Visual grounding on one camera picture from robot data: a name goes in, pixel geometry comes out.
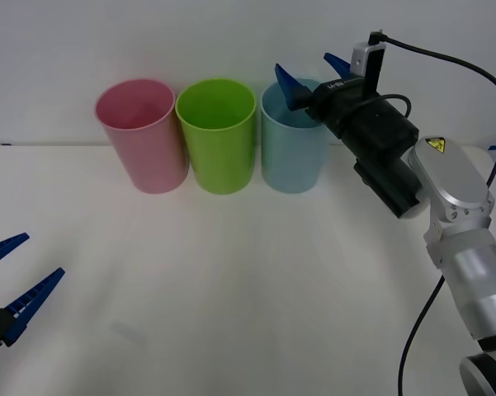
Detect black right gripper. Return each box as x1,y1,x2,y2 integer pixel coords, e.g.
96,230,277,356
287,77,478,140
274,52,383,139

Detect pale blue plastic bin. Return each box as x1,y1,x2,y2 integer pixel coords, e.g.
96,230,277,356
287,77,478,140
259,78,332,196

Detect green plastic bin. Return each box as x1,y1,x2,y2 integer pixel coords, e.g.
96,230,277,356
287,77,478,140
174,78,257,196

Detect pink plastic bin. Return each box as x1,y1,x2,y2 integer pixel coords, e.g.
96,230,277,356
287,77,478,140
93,78,190,196

